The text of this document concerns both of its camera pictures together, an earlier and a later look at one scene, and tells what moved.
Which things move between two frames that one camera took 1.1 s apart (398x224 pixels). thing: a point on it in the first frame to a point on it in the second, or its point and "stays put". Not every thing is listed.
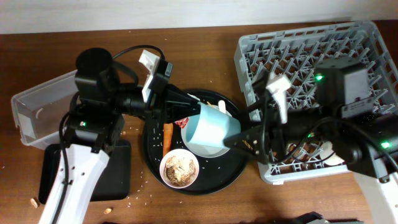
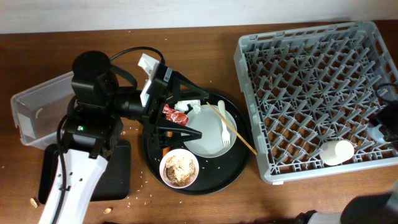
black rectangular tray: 115,181 stays put
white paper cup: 328,155 stays put
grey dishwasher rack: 289,60 stays put
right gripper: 273,123 to 377,119
